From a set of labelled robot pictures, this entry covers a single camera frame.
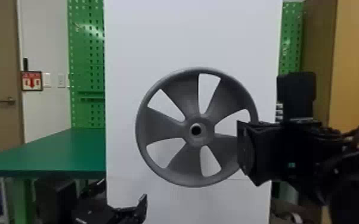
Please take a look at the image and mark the beige door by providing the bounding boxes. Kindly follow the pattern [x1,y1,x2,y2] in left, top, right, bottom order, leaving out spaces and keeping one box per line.
[0,0,24,155]

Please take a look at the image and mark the grey wheel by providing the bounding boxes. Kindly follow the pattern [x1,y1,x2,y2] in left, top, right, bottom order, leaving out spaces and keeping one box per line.
[135,66,259,188]

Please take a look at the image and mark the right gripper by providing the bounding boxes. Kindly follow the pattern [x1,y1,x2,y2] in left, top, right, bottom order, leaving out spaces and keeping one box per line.
[236,118,324,188]

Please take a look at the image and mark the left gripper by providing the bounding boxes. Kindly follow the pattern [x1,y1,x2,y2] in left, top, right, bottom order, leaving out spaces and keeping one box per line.
[72,193,148,224]

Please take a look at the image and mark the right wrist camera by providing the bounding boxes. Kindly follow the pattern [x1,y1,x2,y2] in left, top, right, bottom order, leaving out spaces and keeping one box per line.
[276,71,317,122]

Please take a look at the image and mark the wooden cupboard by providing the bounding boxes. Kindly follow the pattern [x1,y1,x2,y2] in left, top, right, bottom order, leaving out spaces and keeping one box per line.
[301,0,359,148]

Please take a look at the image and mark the white panel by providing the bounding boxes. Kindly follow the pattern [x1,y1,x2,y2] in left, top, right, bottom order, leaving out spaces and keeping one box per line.
[103,0,284,224]

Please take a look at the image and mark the red wall sign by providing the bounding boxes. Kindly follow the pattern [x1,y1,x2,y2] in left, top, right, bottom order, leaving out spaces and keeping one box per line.
[21,70,44,92]

